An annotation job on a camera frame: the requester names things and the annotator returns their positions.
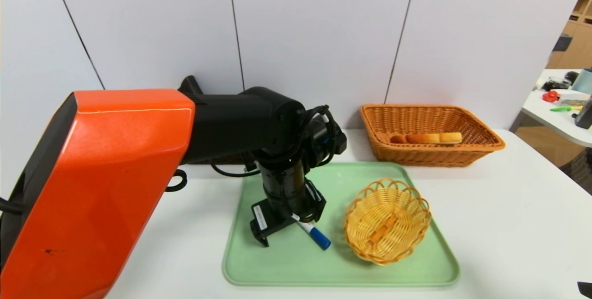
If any orange wicker basket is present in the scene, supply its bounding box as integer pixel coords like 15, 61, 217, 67
360, 104, 505, 168

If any white marker with blue cap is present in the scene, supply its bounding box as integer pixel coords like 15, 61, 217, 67
291, 214, 332, 250

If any small round yellow wicker basket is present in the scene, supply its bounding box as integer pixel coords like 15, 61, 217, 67
344, 177, 433, 266

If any dark grey box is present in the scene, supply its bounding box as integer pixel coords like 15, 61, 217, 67
552, 35, 572, 53

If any black cable loop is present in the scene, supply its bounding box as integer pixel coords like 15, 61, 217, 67
166, 169, 188, 192

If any slice of white bread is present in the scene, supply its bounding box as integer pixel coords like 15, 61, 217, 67
390, 132, 463, 145

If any white side table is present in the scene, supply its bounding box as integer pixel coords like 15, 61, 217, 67
521, 69, 592, 149

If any white shallow box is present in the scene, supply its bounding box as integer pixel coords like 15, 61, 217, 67
555, 90, 590, 108

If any dark brown wicker basket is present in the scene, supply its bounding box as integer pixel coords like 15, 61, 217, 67
183, 152, 258, 166

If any black upright device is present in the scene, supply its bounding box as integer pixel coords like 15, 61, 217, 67
573, 95, 592, 131

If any black woven bin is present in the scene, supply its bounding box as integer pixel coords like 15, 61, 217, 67
560, 149, 592, 195

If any black fabric pouch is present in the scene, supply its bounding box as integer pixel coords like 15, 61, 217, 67
178, 75, 204, 96

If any light green plastic tray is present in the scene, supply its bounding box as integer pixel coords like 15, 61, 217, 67
223, 162, 461, 287

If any black bundle on side table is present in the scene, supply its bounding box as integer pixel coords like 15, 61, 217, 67
540, 72, 579, 93

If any grey cup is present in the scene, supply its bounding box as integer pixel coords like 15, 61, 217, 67
570, 69, 592, 96

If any wooden cabinet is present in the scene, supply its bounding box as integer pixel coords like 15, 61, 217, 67
546, 0, 592, 71

